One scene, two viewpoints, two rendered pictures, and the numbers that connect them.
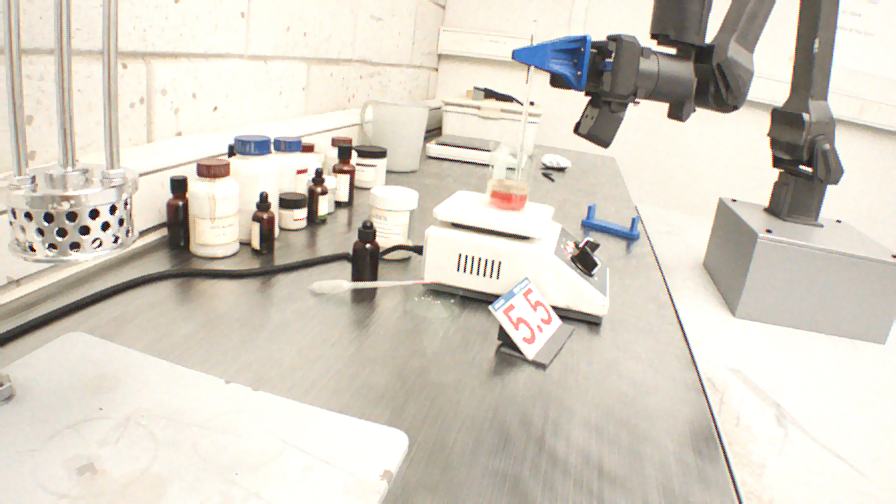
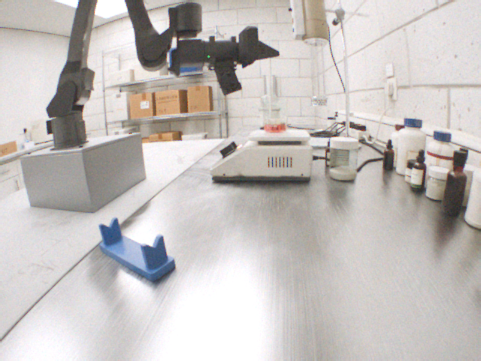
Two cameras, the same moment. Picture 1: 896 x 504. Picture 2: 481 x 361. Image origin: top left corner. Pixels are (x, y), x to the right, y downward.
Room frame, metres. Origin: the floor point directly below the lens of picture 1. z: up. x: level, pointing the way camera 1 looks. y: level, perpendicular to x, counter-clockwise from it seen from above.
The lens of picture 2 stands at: (1.12, -0.17, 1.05)
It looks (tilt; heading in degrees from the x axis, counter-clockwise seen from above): 17 degrees down; 177
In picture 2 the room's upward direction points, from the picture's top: 3 degrees counter-clockwise
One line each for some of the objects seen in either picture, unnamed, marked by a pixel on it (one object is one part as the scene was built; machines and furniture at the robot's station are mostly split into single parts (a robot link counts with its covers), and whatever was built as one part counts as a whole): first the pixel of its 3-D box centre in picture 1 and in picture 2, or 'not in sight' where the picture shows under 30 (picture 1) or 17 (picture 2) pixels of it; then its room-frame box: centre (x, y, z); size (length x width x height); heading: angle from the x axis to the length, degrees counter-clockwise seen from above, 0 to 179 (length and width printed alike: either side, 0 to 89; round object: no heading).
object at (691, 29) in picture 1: (695, 46); (173, 34); (0.63, -0.25, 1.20); 0.11 x 0.08 x 0.12; 103
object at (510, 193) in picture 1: (512, 176); (273, 115); (0.60, -0.06, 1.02); 0.06 x 0.05 x 0.08; 54
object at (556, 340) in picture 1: (535, 318); not in sight; (0.46, -0.09, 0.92); 0.09 x 0.06 x 0.04; 154
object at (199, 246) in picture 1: (213, 206); (400, 145); (0.59, 0.28, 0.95); 0.06 x 0.06 x 0.11
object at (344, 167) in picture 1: (343, 174); (456, 182); (0.87, 0.18, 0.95); 0.04 x 0.04 x 0.10
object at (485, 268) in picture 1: (514, 253); (267, 155); (0.59, -0.07, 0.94); 0.22 x 0.13 x 0.08; 77
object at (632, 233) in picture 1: (612, 220); (131, 244); (0.90, -0.27, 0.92); 0.10 x 0.03 x 0.04; 56
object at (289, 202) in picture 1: (292, 210); (414, 171); (0.72, 0.22, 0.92); 0.04 x 0.04 x 0.04
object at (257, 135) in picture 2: (497, 211); (279, 134); (0.60, -0.05, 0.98); 0.12 x 0.12 x 0.01; 77
